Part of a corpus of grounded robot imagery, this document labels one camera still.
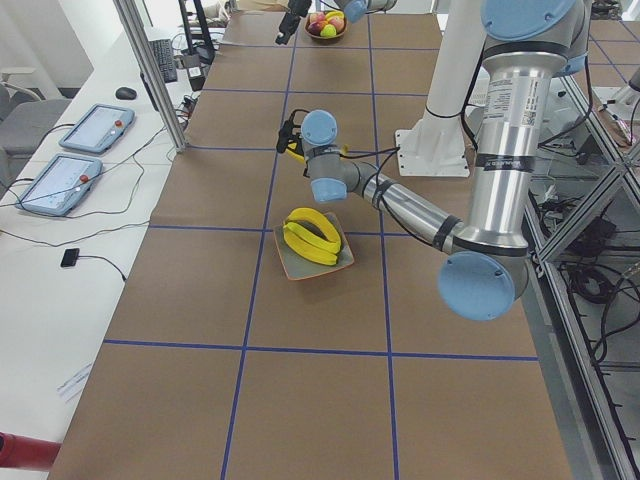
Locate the red fire extinguisher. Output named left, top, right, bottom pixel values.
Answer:
left=0, top=432, right=61, bottom=472

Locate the green pear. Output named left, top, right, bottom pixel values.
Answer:
left=320, top=24, right=337, bottom=38

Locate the teach pendant far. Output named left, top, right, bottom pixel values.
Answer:
left=58, top=104, right=135, bottom=154

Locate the aluminium frame post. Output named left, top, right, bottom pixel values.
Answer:
left=113, top=0, right=187, bottom=153

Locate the small black box device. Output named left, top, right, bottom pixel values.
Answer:
left=60, top=248, right=80, bottom=268

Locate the wicker fruit basket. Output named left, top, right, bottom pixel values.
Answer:
left=305, top=10, right=347, bottom=41

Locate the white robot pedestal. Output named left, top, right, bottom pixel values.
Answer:
left=395, top=1, right=486, bottom=177

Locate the teach pendant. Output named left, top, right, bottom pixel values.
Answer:
left=58, top=104, right=135, bottom=154
left=15, top=153, right=103, bottom=217

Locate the grey square plate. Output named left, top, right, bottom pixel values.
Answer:
left=273, top=211, right=355, bottom=281

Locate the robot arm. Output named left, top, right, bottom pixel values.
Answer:
left=275, top=0, right=396, bottom=45
left=300, top=1, right=591, bottom=321

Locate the yellow banana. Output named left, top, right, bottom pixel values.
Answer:
left=283, top=207, right=342, bottom=254
left=283, top=230, right=338, bottom=266
left=283, top=221, right=342, bottom=264

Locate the black keyboard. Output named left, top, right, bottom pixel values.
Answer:
left=149, top=39, right=178, bottom=83

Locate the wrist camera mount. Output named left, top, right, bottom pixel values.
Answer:
left=276, top=109, right=303, bottom=155

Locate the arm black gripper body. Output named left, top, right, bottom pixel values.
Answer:
left=287, top=0, right=312, bottom=18

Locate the black computer mouse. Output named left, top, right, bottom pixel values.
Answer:
left=115, top=87, right=138, bottom=101

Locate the teach pendant near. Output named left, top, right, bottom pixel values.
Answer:
left=15, top=153, right=103, bottom=217

